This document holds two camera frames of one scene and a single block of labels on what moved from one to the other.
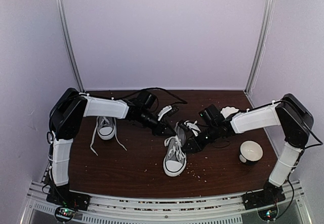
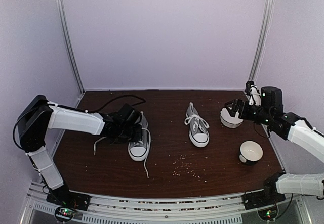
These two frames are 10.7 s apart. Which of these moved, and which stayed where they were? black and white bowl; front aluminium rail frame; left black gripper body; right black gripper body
Moved: left black gripper body; right black gripper body
Stayed: front aluminium rail frame; black and white bowl
